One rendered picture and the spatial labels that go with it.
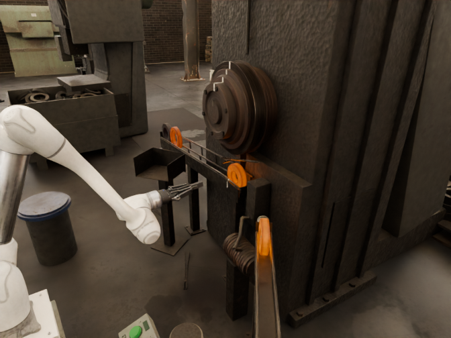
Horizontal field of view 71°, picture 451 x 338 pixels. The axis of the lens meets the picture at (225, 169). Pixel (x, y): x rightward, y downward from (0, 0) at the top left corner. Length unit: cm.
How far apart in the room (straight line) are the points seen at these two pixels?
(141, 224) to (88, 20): 292
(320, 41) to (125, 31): 304
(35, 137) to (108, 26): 288
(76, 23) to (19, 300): 302
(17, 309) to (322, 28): 152
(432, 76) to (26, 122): 175
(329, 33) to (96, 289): 190
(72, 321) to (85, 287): 25
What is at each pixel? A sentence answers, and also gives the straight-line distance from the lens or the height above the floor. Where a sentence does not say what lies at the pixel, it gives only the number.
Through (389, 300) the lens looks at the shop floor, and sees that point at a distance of 229.
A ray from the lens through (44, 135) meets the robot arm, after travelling 126.
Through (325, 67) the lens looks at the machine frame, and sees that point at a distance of 131.
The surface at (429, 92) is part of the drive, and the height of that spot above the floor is 121.
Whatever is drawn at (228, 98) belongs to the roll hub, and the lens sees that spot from 148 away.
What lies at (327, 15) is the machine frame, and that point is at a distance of 132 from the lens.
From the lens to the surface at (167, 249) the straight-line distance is 240.
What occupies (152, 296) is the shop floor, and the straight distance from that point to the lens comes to 212.
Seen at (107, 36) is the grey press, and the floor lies 133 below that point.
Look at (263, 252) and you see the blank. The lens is 133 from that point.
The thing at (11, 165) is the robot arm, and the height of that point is 102.
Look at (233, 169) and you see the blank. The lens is 173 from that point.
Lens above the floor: 155
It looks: 26 degrees down
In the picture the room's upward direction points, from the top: 1 degrees clockwise
